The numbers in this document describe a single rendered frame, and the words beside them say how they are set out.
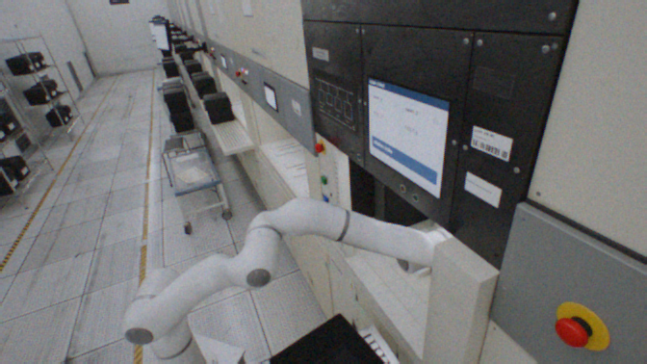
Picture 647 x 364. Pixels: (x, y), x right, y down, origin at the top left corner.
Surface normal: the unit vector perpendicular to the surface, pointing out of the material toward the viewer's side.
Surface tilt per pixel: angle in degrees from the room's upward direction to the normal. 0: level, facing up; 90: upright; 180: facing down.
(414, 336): 0
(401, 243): 45
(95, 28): 90
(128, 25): 90
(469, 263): 0
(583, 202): 90
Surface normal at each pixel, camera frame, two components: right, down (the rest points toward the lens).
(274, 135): 0.41, 0.43
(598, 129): -0.91, 0.28
